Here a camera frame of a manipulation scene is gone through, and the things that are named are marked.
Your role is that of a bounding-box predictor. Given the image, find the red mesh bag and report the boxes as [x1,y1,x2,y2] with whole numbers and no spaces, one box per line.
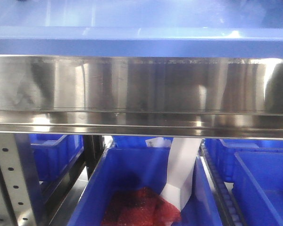
[101,187,182,226]

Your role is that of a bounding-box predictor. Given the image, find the stainless steel shelf rail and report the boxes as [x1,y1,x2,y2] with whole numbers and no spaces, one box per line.
[0,55,283,139]

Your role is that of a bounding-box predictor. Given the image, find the blue plastic tray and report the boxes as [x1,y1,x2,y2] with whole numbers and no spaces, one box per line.
[0,0,283,58]

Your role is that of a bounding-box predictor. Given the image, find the white cardboard piece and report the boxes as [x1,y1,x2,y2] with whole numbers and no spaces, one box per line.
[145,137,202,211]

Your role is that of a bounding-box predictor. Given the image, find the perforated metal shelf upright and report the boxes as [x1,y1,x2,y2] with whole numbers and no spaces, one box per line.
[0,133,47,226]

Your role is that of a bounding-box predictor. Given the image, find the blue bin left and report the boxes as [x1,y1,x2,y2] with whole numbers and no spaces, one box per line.
[29,134,83,182]

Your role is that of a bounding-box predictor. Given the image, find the blue bin right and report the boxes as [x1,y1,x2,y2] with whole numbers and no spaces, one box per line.
[204,138,283,226]

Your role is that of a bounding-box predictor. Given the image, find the blue bin with red mesh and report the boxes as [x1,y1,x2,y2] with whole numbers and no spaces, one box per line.
[69,147,222,226]

